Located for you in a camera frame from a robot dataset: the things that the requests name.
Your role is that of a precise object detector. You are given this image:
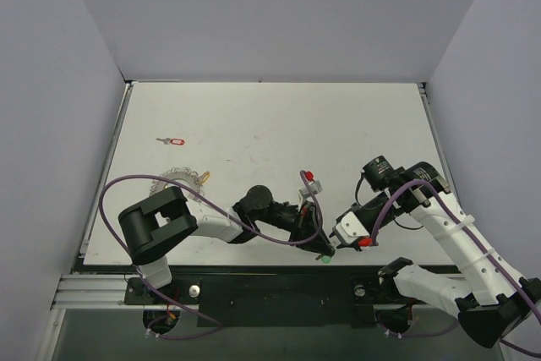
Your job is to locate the silver metal keyring disc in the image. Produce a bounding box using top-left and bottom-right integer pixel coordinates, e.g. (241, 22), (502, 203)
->
(149, 167), (205, 202)

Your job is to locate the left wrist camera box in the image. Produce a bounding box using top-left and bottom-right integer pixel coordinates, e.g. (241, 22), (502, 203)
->
(298, 180), (323, 205)

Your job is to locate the aluminium frame rail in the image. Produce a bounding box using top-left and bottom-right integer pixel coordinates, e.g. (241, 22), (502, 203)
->
(50, 274), (132, 310)

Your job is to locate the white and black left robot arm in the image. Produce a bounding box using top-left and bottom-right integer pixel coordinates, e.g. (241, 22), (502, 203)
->
(118, 185), (335, 304)

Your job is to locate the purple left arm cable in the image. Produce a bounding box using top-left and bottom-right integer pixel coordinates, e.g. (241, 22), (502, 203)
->
(99, 169), (325, 341)

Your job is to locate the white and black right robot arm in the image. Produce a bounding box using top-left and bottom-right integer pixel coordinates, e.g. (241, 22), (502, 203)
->
(330, 156), (540, 348)

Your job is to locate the key with yellow tag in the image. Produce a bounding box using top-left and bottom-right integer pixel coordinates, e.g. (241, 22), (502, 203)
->
(199, 171), (210, 184)

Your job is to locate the key with red tag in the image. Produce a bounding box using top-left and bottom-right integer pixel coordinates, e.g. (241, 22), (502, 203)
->
(156, 138), (185, 146)

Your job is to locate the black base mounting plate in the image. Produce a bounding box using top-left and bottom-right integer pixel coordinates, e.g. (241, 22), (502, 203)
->
(124, 265), (416, 332)

